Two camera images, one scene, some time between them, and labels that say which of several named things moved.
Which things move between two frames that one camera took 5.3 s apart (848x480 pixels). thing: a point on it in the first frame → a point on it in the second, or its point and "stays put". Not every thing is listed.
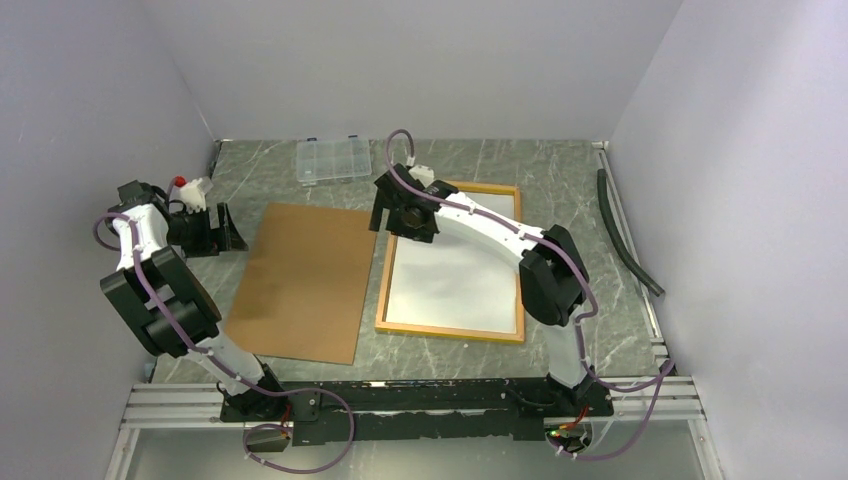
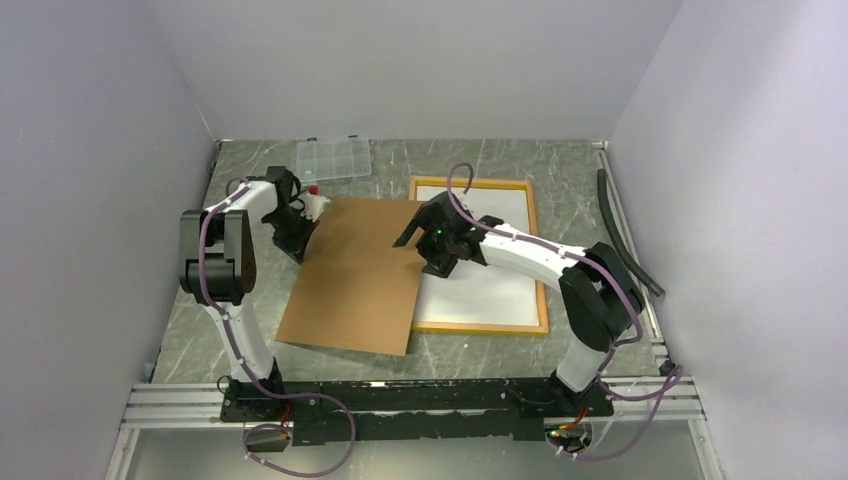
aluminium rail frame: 195,404 stays put
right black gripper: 391,225 → 420,219
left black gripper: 209,243 → 296,248
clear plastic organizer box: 324,160 stays put
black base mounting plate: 341,411 stays put
